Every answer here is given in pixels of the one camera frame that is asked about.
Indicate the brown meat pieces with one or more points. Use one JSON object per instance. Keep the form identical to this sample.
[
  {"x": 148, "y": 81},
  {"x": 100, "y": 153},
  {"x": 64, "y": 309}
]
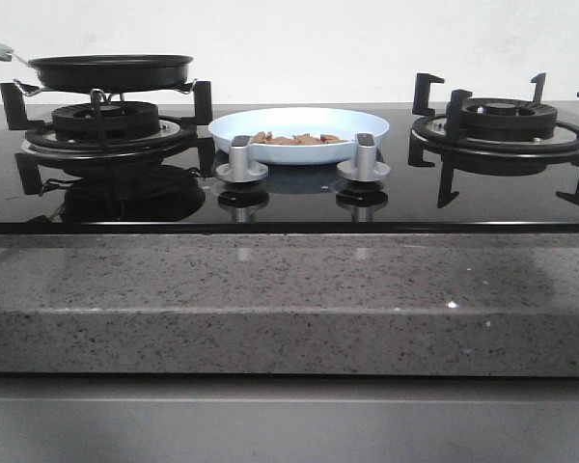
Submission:
[{"x": 306, "y": 139}]

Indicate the light blue plate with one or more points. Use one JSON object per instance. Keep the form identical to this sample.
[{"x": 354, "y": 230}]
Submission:
[{"x": 346, "y": 124}]

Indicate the black frying pan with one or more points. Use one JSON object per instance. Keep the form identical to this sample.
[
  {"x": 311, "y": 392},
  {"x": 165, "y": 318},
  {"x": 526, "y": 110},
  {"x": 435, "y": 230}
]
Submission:
[{"x": 112, "y": 74}]

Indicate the left silver stove knob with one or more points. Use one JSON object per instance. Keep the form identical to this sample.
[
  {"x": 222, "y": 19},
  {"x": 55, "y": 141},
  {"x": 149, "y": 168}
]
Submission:
[{"x": 241, "y": 167}]

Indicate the silver stove knob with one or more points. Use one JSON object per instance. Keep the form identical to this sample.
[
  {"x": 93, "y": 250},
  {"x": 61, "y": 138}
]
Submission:
[
  {"x": 364, "y": 166},
  {"x": 241, "y": 167}
]

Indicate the right silver stove knob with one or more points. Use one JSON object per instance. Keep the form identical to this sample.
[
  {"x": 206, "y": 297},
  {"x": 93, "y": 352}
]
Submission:
[{"x": 364, "y": 166}]

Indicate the black glass gas cooktop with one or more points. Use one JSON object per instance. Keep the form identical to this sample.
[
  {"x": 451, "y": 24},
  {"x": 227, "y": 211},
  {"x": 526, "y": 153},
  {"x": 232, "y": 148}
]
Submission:
[{"x": 429, "y": 190}]

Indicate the right burner with black grate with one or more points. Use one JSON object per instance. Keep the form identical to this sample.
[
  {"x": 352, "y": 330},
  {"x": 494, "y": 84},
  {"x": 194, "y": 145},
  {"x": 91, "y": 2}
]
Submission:
[{"x": 489, "y": 127}]

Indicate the burner with black grate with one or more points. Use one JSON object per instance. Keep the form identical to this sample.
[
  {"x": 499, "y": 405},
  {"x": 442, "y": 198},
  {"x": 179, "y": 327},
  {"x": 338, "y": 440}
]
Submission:
[
  {"x": 105, "y": 129},
  {"x": 489, "y": 127}
]

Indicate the left burner with black grate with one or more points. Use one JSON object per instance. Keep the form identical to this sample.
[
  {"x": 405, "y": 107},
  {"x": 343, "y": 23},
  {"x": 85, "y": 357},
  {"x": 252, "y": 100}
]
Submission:
[{"x": 105, "y": 129}]

